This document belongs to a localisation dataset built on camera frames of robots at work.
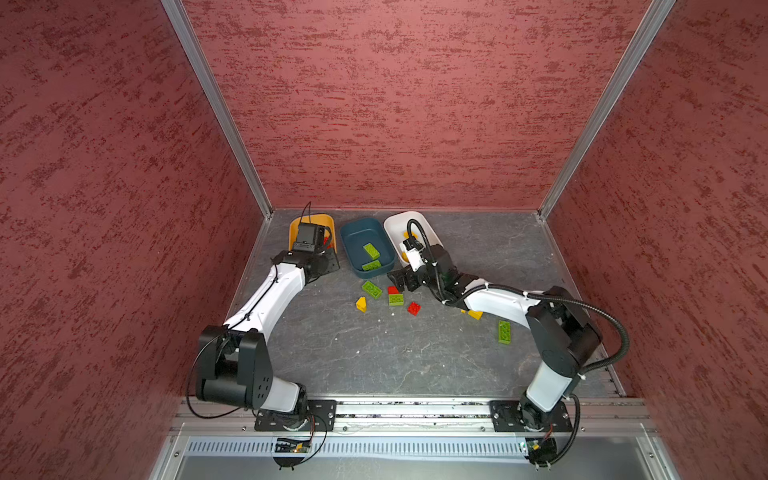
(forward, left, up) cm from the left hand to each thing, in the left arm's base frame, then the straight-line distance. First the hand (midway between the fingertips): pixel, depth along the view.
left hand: (330, 267), depth 88 cm
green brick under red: (-4, -20, -11) cm, 24 cm away
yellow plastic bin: (+27, +11, -7) cm, 30 cm away
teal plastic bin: (+24, -5, -12) cm, 28 cm away
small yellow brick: (-7, -9, -11) cm, 16 cm away
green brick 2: (+9, -13, -12) cm, 20 cm away
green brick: (+15, -12, -12) cm, 22 cm away
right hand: (0, -21, -2) cm, 21 cm away
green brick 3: (0, -12, -12) cm, 17 cm away
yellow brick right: (-9, -45, -11) cm, 47 cm away
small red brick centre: (-8, -26, -12) cm, 29 cm away
